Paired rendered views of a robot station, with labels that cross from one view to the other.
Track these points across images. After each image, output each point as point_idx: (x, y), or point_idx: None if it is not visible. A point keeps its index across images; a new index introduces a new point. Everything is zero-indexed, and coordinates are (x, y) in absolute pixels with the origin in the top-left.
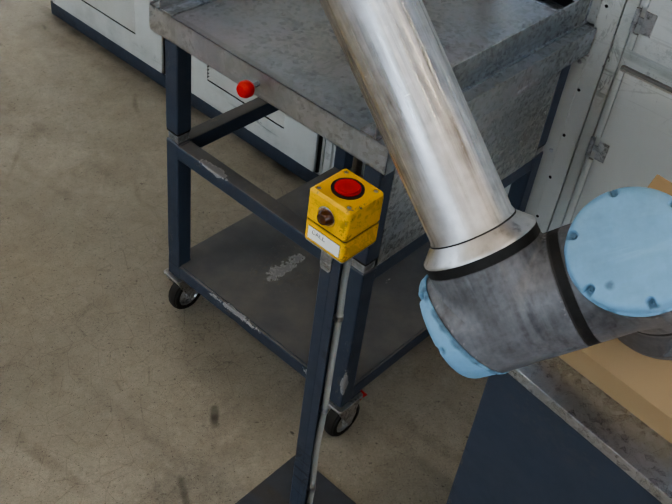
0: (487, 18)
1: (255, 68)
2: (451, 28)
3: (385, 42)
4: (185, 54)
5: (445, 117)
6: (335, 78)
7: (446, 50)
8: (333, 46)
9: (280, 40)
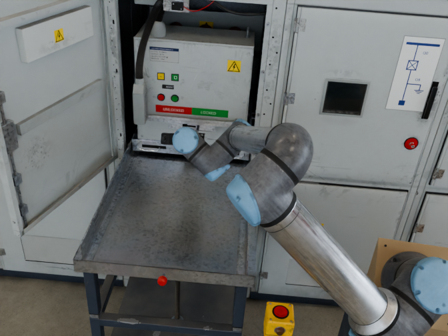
0: (217, 184)
1: (161, 268)
2: (210, 197)
3: (331, 257)
4: (96, 273)
5: (358, 273)
6: (197, 252)
7: (221, 210)
8: (178, 235)
9: (154, 245)
